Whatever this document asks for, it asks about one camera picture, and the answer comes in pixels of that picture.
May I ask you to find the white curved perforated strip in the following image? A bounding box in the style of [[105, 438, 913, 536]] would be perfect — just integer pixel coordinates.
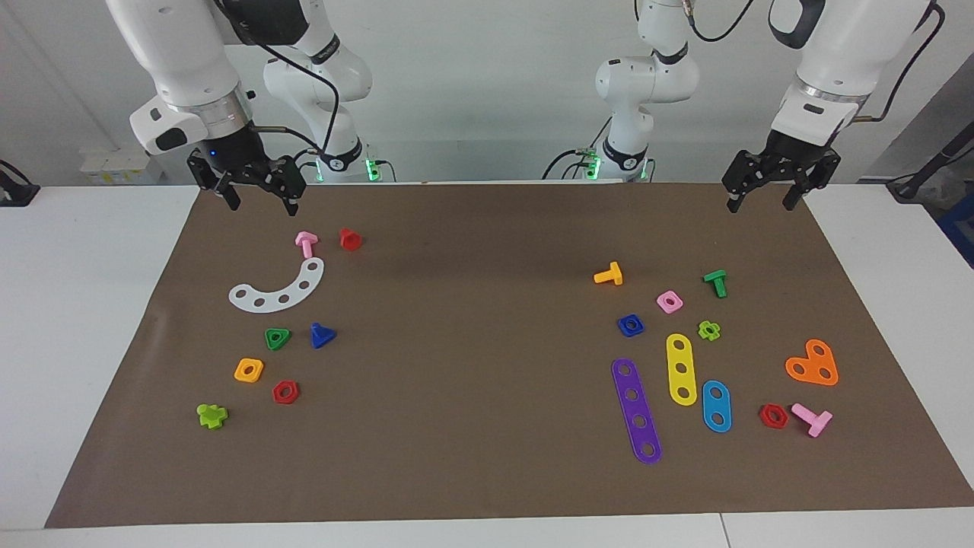
[[228, 257, 326, 314]]

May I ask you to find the white power strip box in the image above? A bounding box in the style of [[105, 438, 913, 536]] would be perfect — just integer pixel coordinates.
[[80, 148, 164, 186]]

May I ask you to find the black stand pole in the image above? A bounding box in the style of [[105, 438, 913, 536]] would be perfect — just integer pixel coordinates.
[[886, 122, 974, 202]]

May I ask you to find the yellow three-hole strip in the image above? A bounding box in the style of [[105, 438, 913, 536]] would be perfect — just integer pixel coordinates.
[[666, 333, 698, 406]]

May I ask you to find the blue crate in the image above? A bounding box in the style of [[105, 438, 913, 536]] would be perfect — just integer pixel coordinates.
[[937, 194, 974, 267]]

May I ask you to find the orange heart-shaped plate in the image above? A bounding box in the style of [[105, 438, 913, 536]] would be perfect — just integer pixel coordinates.
[[785, 339, 839, 387]]

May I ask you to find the blue two-hole strip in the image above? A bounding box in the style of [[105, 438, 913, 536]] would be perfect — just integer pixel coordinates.
[[702, 380, 733, 434]]

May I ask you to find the black device on table edge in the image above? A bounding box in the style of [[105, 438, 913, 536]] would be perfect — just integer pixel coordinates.
[[0, 160, 40, 208]]

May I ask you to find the purple four-hole strip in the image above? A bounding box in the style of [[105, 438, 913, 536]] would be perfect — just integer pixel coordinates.
[[611, 358, 663, 465]]

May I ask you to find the brown table mat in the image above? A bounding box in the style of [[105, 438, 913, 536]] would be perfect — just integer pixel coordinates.
[[44, 181, 974, 528]]

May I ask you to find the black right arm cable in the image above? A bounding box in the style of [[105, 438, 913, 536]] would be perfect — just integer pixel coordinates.
[[217, 0, 341, 172]]

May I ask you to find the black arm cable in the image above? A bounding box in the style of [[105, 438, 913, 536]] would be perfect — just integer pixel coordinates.
[[217, 0, 341, 172], [681, 0, 946, 124]]

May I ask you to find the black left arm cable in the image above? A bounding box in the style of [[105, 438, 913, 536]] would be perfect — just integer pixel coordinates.
[[681, 0, 946, 124]]

